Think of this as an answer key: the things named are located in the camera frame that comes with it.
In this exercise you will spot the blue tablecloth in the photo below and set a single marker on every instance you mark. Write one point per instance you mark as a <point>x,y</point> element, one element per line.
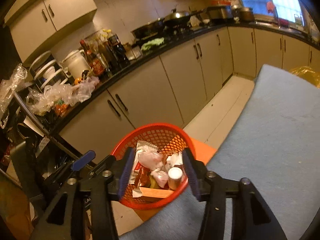
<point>262,142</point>

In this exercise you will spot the white packet with red print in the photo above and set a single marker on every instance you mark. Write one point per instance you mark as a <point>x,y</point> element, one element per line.
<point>145,147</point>

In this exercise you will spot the beige base cabinets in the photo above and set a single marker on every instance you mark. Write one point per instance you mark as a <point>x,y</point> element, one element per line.
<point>175,85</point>

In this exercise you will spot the clear plastic bag on rack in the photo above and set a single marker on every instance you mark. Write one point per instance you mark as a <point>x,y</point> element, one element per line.
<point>11,90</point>

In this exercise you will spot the stacked metal pots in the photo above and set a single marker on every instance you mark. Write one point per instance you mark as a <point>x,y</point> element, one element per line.
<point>243,12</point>

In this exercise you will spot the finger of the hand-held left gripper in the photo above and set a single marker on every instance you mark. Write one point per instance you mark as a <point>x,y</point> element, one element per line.
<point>83,160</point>
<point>102,163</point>

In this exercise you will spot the cluster of condiment bottles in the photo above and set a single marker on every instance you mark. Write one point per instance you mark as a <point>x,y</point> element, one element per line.
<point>105,55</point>

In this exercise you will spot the red torn carton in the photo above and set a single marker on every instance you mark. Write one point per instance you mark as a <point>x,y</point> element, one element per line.
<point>140,175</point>

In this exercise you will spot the white dish rack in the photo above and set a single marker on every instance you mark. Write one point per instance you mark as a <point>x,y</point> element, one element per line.
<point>47,70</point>

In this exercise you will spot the red plastic tray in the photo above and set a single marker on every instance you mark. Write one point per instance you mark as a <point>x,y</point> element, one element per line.
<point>223,2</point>

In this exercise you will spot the black frying pan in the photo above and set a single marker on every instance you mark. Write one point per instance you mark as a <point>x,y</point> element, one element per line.
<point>147,28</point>

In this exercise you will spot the small plastic bag beside wok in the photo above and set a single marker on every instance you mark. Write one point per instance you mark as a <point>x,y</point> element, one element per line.
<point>194,20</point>

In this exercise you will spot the steel rice cooker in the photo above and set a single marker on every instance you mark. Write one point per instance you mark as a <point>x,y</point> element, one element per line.
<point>219,12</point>

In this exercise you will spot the yellow plastic bag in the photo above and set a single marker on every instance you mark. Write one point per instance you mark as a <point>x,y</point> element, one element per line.
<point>307,76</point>

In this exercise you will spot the pink hanging cloth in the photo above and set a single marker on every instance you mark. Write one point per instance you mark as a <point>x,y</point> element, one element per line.
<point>270,7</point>

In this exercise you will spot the pink plastic bag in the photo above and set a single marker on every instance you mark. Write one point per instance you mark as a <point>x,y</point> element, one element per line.
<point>150,160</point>

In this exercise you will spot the orange plastic basket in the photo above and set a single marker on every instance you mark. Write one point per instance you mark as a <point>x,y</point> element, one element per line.
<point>155,135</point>

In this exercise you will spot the crumpled plastic bags on counter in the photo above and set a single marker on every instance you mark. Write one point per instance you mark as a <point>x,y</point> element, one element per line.
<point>65,92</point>

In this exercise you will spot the amber bottle with white cap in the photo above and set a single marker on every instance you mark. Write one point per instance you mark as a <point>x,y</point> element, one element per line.
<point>175,177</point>

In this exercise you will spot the pink long box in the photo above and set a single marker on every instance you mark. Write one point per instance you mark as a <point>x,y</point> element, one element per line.
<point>157,193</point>

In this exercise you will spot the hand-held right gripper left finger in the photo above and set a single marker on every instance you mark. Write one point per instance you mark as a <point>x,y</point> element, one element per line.
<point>126,175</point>

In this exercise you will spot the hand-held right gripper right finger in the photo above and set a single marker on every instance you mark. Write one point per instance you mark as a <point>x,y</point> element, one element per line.
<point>191,177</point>

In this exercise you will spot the white electric kettle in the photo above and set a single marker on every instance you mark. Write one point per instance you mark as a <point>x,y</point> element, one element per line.
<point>77,63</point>

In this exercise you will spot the beige wall cabinets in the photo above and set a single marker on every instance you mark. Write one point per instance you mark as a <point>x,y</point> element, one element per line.
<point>50,17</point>

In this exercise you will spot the black wok with lid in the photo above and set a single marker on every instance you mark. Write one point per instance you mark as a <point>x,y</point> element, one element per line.
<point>180,17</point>

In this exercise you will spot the black kitchen countertop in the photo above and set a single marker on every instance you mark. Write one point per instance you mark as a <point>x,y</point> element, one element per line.
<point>175,42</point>

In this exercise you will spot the green cloth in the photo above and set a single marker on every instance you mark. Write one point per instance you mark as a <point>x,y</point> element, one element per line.
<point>152,43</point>

